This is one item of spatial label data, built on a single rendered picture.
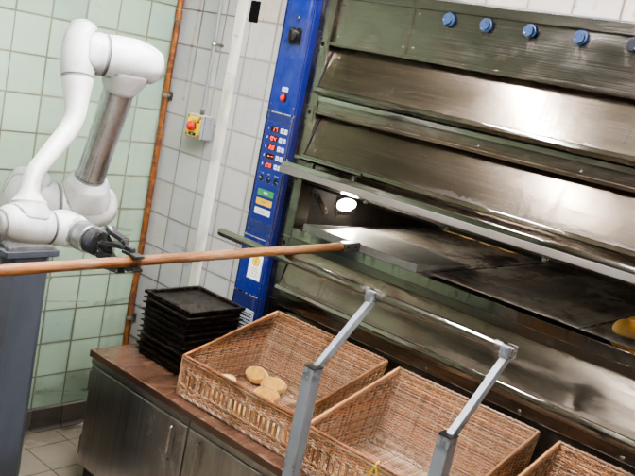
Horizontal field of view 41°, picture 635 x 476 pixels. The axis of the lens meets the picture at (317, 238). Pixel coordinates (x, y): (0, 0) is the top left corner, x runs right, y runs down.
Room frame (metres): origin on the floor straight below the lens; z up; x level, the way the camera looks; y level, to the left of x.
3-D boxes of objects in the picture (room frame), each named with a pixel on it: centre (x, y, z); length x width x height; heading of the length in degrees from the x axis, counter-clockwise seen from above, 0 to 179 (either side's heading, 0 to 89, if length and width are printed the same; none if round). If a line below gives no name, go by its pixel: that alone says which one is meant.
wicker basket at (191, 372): (2.88, 0.03, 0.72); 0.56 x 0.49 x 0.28; 52
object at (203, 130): (3.64, 0.59, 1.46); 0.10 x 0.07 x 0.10; 50
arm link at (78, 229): (2.47, 0.67, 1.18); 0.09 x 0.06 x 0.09; 140
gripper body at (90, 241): (2.42, 0.62, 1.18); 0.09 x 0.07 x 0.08; 50
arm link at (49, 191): (2.90, 1.01, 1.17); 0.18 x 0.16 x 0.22; 123
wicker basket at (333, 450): (2.50, -0.44, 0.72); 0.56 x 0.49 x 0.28; 51
